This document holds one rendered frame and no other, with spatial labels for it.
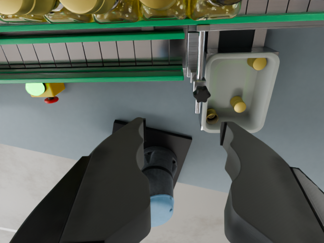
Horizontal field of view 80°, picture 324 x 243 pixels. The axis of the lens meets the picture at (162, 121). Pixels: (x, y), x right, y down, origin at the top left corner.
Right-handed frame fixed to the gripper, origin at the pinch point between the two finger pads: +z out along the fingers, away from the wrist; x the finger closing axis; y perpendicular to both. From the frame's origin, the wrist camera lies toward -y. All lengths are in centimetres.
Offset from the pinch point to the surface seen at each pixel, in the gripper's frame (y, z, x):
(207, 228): 206, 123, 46
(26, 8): -6.2, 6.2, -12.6
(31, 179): 143, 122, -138
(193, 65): 4.4, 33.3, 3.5
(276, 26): -3.9, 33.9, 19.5
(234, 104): 16.8, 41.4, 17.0
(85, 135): 34, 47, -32
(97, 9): -6.2, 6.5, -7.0
